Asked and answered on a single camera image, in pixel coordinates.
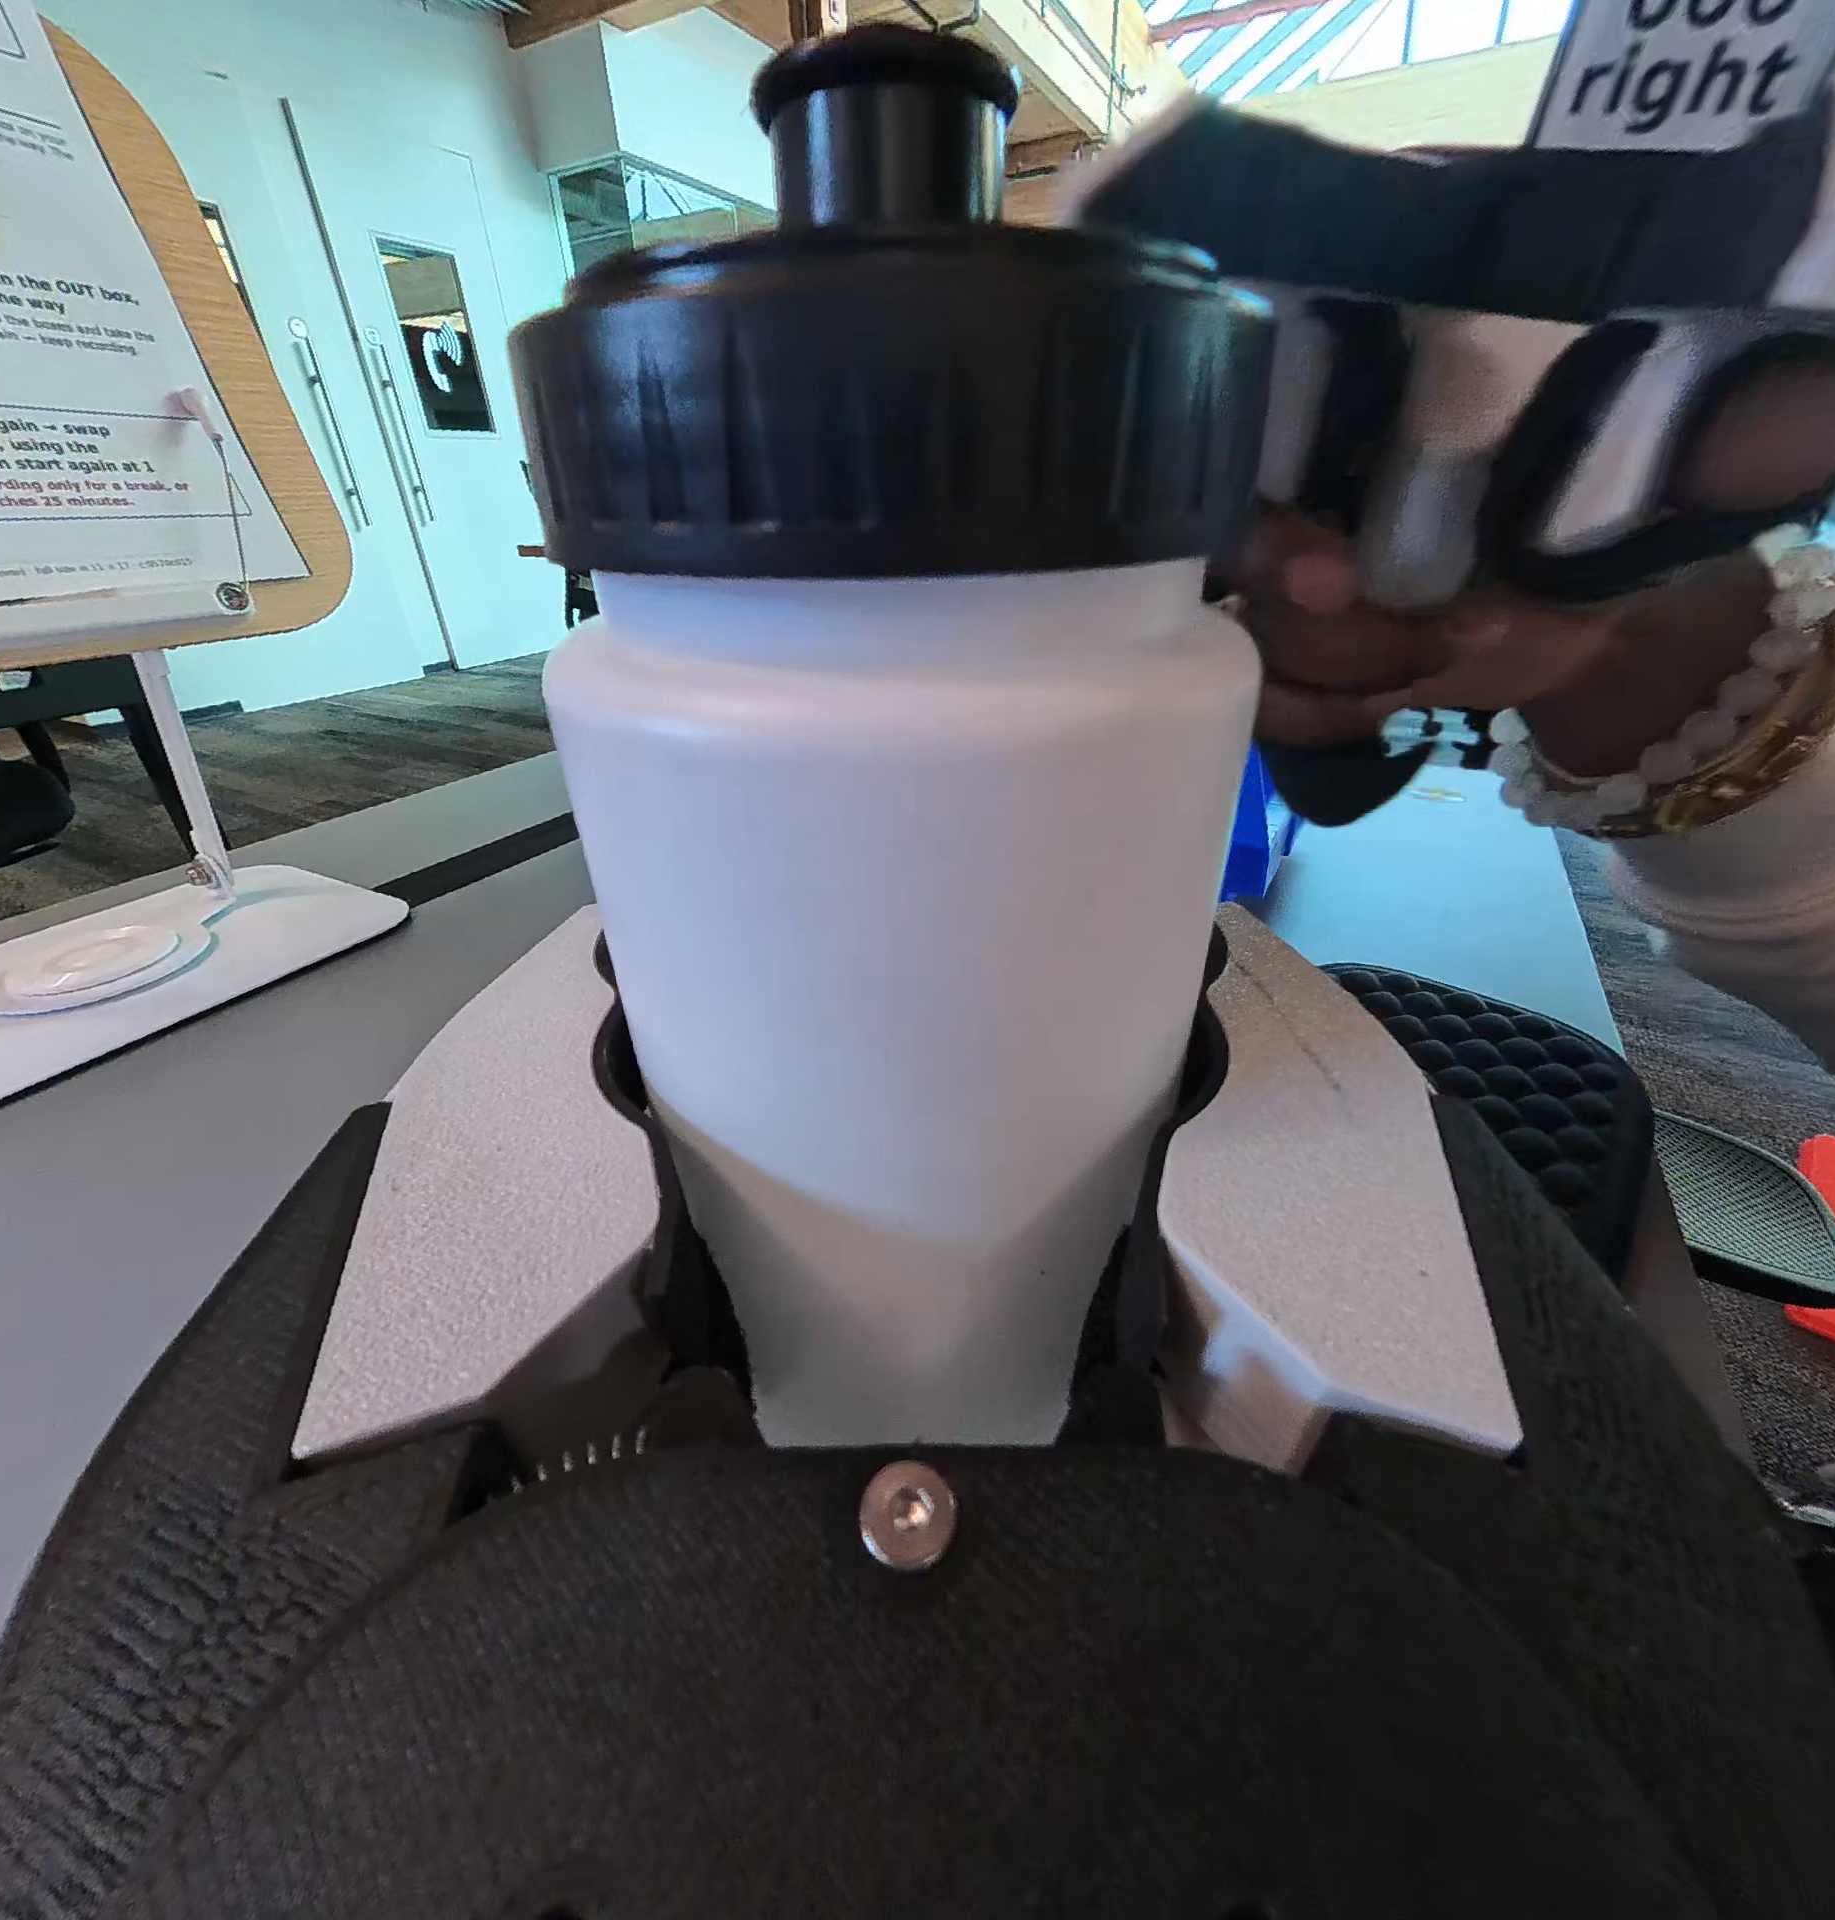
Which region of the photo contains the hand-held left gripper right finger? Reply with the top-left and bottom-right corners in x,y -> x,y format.
1159,902 -> 1523,1481

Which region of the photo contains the black logo sign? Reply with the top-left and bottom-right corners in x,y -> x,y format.
411,322 -> 494,437

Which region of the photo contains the printed instruction board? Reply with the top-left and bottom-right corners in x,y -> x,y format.
0,0 -> 356,663

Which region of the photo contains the black office chair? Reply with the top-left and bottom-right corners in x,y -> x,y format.
0,674 -> 81,878

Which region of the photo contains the black quilted pad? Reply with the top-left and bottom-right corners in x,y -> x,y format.
1322,967 -> 1653,1276

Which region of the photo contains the person's right hand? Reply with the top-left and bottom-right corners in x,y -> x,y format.
1211,504 -> 1814,758

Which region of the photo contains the blue plastic bin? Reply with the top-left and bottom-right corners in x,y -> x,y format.
1231,751 -> 1305,902

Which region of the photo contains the gold bangle bracelet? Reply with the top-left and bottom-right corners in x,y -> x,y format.
1587,614 -> 1835,842

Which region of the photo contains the grey mesh chair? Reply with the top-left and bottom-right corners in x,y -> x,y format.
1653,1110 -> 1835,1305

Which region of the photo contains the black bottle lid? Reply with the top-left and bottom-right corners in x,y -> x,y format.
512,24 -> 1278,576

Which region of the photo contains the white plastic bottle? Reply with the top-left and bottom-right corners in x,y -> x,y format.
541,558 -> 1264,1449

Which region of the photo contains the white bead bracelet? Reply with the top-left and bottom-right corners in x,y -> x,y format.
1488,542 -> 1835,825

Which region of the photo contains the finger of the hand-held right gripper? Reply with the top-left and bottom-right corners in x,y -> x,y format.
1057,96 -> 1264,282

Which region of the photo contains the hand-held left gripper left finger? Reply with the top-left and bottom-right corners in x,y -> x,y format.
286,910 -> 753,1481

